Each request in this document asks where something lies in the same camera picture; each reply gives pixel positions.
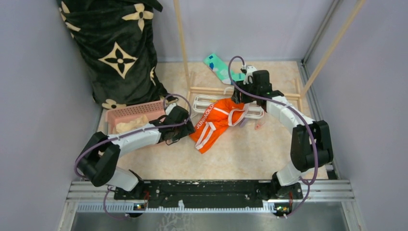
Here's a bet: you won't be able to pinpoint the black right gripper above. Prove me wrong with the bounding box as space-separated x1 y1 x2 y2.
231 78 259 104

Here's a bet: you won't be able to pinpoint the white multi-clip hanger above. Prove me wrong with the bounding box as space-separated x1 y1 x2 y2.
190 87 265 119

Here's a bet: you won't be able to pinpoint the orange underwear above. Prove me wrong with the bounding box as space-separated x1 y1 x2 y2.
190 98 249 154

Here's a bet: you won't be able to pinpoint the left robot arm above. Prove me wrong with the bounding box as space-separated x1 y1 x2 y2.
74 104 195 199

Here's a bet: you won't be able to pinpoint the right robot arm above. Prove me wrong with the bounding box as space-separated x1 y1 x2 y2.
232 66 333 198

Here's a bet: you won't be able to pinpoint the pink plastic basket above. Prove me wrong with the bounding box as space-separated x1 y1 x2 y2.
105 101 166 134

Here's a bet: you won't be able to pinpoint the beige cloth in basket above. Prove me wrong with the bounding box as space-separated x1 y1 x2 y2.
115 115 149 133

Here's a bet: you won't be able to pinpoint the green blue patterned sock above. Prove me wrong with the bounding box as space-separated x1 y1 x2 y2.
204 53 248 85

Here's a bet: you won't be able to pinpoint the black floral blanket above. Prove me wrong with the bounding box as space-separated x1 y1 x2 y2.
57 0 178 109

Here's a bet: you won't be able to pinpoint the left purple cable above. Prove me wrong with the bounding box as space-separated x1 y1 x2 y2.
74 93 193 221

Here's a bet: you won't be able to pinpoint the wooden drying rack frame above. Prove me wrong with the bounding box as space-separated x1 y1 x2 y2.
173 0 366 112

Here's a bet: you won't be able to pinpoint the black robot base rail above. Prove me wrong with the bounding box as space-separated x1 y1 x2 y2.
114 180 303 209

